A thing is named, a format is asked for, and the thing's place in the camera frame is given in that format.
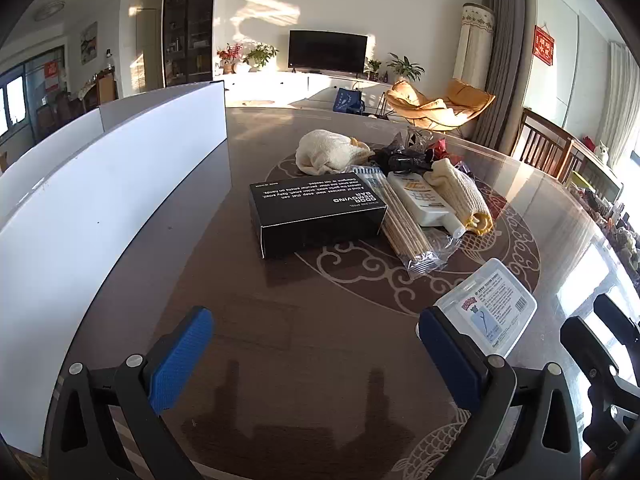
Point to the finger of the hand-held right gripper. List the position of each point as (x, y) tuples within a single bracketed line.
[(590, 350), (617, 310)]

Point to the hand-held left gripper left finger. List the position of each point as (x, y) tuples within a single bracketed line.
[(180, 355)]

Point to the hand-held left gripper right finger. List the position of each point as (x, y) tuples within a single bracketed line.
[(450, 360)]

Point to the clear plastic floss box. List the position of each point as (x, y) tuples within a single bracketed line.
[(495, 300)]

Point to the cream knitted dishcloth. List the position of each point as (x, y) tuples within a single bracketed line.
[(465, 195)]

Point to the black cardboard box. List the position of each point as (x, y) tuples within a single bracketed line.
[(310, 220)]

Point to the black mesh bow hair clip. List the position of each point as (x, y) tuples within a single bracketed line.
[(400, 160)]

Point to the cluttered side table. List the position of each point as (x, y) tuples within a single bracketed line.
[(605, 195)]

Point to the clear bag of cotton swabs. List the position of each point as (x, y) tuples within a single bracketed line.
[(405, 230)]

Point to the white cat figurine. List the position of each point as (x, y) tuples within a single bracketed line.
[(602, 154)]

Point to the white plastic bottle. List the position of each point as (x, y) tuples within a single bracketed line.
[(420, 200)]

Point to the wooden chair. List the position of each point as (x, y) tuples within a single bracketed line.
[(542, 142)]

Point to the red pouch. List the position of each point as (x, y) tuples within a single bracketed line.
[(447, 152)]

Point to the white curtain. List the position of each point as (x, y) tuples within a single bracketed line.
[(625, 100)]

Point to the clear acrylic hair clip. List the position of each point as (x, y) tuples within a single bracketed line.
[(420, 139)]

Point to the white knitted dishcloth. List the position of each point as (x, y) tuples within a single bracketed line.
[(325, 152)]

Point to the orange lounge chair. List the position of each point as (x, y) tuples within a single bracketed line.
[(440, 105)]

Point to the grey curtain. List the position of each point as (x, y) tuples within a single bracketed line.
[(500, 60)]

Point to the blue bag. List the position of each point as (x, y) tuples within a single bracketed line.
[(347, 100)]

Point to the white television cabinet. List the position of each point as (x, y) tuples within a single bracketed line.
[(300, 87)]

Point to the large leafy potted plant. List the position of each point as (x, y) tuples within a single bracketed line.
[(406, 66)]

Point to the covered standing air conditioner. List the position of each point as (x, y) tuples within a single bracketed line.
[(475, 45)]

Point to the red flower plant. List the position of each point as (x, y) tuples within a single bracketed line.
[(229, 57)]

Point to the small potted plant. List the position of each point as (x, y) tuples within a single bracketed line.
[(374, 67)]

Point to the green potted plant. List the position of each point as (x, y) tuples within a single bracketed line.
[(261, 56)]

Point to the dark display cabinet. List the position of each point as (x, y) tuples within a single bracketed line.
[(187, 25)]

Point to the black television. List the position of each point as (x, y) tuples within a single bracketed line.
[(327, 51)]

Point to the red wall hanging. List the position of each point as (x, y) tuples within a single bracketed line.
[(544, 45)]

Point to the framed wall painting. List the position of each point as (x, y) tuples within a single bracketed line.
[(89, 42)]

